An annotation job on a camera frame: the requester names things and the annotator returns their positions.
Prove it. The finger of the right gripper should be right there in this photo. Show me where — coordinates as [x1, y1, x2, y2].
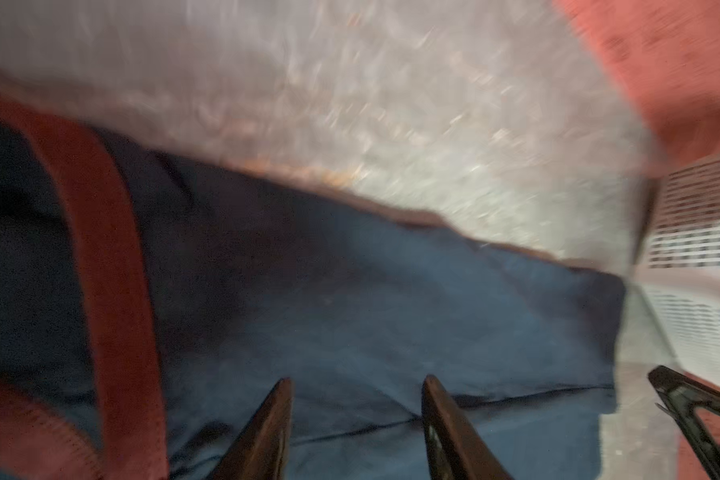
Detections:
[648, 366, 720, 479]

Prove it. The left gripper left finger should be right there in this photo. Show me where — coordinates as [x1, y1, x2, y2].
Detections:
[209, 378, 293, 480]

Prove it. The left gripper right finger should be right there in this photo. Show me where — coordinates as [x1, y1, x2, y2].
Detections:
[421, 375, 511, 480]

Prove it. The navy tank top red trim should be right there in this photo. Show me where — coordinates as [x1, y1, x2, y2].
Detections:
[0, 99, 625, 479]

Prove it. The white plastic laundry basket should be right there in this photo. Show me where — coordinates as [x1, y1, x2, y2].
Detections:
[634, 154, 720, 387]

